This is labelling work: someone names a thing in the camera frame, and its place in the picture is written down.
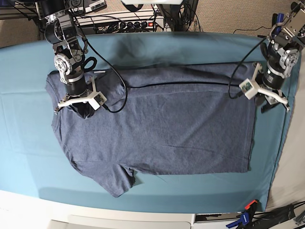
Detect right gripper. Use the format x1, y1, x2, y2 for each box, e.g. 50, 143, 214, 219
54, 77, 97, 119

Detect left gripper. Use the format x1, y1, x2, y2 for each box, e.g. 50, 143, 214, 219
251, 62, 290, 114

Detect blue-grey T-shirt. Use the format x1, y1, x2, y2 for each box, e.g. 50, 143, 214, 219
52, 64, 256, 198

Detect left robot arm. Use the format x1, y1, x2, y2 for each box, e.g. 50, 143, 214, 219
253, 0, 305, 99

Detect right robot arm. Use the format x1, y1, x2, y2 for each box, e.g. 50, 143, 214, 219
39, 0, 97, 119

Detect teal table cloth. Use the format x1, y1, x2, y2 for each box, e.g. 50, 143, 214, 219
0, 32, 293, 213

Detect white power strip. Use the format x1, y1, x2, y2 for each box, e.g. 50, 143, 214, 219
107, 19, 164, 33

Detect white foam board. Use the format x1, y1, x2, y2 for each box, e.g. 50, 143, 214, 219
47, 215, 192, 229

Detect blue orange clamp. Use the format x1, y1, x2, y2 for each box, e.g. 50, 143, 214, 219
226, 199, 259, 229

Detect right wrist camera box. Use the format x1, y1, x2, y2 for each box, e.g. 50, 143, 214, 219
90, 92, 107, 110

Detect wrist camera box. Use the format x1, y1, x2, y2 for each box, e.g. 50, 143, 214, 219
239, 79, 259, 100
90, 92, 107, 110

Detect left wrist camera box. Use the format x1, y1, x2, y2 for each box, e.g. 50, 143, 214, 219
239, 79, 259, 100

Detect tangled black cables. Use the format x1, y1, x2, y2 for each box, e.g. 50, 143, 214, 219
78, 0, 203, 33

